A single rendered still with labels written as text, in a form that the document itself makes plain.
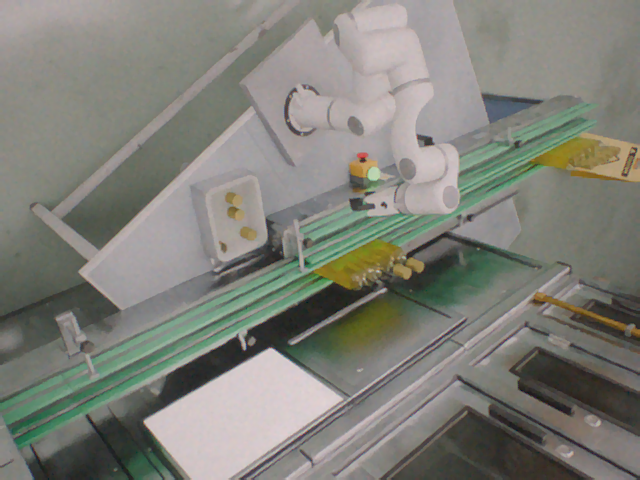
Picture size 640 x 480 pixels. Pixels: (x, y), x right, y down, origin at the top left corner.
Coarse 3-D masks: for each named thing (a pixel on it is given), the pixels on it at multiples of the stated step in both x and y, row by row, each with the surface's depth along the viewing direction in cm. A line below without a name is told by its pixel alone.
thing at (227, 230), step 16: (208, 192) 153; (224, 192) 164; (240, 192) 168; (256, 192) 163; (208, 208) 154; (224, 208) 166; (240, 208) 169; (256, 208) 167; (224, 224) 167; (240, 224) 171; (256, 224) 170; (224, 240) 169; (240, 240) 171; (256, 240) 170; (224, 256) 163
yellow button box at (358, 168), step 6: (354, 162) 195; (360, 162) 194; (366, 162) 194; (372, 162) 193; (354, 168) 194; (360, 168) 192; (366, 168) 192; (354, 174) 195; (360, 174) 193; (354, 180) 197; (360, 180) 194; (366, 180) 194; (372, 180) 196
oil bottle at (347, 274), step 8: (328, 264) 173; (336, 264) 172; (344, 264) 171; (352, 264) 171; (320, 272) 177; (328, 272) 174; (336, 272) 170; (344, 272) 167; (352, 272) 166; (360, 272) 166; (336, 280) 172; (344, 280) 168; (352, 280) 165; (360, 280) 165; (352, 288) 167; (360, 288) 167
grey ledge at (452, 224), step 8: (504, 192) 244; (512, 192) 248; (488, 200) 237; (496, 200) 241; (504, 200) 243; (472, 208) 231; (480, 208) 235; (488, 208) 238; (448, 224) 223; (456, 224) 227; (464, 224) 227; (432, 232) 218; (440, 232) 221; (416, 240) 213; (424, 240) 216; (408, 248) 211
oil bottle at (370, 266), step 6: (348, 252) 178; (354, 252) 177; (342, 258) 176; (348, 258) 174; (354, 258) 174; (360, 258) 174; (366, 258) 173; (360, 264) 170; (366, 264) 170; (372, 264) 170; (378, 264) 170; (366, 270) 168; (372, 270) 168; (378, 270) 169; (372, 276) 169
